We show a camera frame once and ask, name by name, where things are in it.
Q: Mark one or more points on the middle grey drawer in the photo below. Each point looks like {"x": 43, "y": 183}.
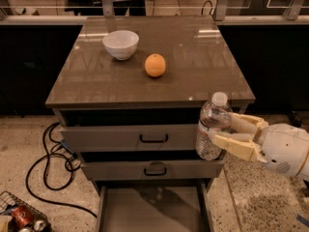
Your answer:
{"x": 149, "y": 165}

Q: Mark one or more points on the top grey drawer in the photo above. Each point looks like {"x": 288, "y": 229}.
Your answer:
{"x": 131, "y": 138}

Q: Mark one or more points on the white ceramic bowl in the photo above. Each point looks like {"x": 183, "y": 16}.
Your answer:
{"x": 121, "y": 44}

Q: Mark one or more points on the black wire basket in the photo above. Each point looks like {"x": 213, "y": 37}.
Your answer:
{"x": 8, "y": 202}

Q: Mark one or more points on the clear plastic water bottle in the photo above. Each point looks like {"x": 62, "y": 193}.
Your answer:
{"x": 215, "y": 116}

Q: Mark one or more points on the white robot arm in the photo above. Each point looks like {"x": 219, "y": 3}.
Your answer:
{"x": 282, "y": 148}

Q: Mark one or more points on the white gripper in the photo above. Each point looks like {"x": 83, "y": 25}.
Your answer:
{"x": 282, "y": 149}

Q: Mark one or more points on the grey drawer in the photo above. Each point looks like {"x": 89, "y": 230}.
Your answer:
{"x": 154, "y": 209}
{"x": 131, "y": 138}
{"x": 149, "y": 165}

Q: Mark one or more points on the orange fruit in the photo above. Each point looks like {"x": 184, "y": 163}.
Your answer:
{"x": 155, "y": 65}

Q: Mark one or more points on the red soda can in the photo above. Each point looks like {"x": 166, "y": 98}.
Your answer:
{"x": 23, "y": 217}

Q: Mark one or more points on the grey drawer cabinet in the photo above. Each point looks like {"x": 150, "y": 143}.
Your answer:
{"x": 95, "y": 89}

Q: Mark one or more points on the bottom grey drawer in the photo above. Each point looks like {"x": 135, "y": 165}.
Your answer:
{"x": 154, "y": 209}

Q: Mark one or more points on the silver can top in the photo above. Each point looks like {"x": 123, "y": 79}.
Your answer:
{"x": 39, "y": 225}

